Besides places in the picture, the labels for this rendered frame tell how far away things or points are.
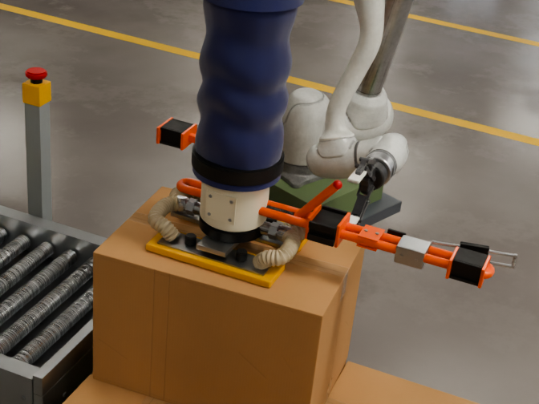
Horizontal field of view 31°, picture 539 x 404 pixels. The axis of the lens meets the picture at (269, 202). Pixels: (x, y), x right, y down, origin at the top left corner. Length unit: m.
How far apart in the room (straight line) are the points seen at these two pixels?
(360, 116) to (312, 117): 0.17
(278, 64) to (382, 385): 1.00
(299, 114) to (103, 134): 2.41
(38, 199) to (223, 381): 1.22
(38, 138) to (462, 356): 1.79
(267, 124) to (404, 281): 2.08
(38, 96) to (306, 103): 0.88
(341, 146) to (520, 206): 2.39
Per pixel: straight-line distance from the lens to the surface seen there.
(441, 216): 4.80
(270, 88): 2.23
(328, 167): 2.78
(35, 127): 3.32
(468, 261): 2.28
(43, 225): 3.26
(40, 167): 3.38
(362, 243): 2.33
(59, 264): 3.15
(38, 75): 3.25
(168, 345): 2.50
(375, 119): 3.12
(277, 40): 2.19
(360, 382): 2.75
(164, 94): 5.80
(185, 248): 2.43
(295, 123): 3.01
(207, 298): 2.37
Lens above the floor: 2.24
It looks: 29 degrees down
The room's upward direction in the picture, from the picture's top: 6 degrees clockwise
